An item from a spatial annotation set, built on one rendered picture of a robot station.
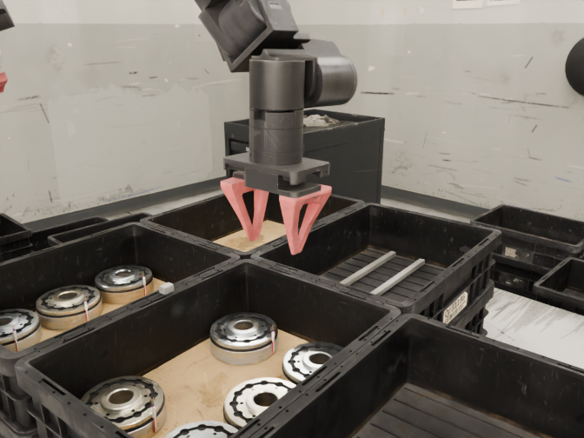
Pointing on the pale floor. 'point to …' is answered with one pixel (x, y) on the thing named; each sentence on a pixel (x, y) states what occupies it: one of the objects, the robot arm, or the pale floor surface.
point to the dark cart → (332, 152)
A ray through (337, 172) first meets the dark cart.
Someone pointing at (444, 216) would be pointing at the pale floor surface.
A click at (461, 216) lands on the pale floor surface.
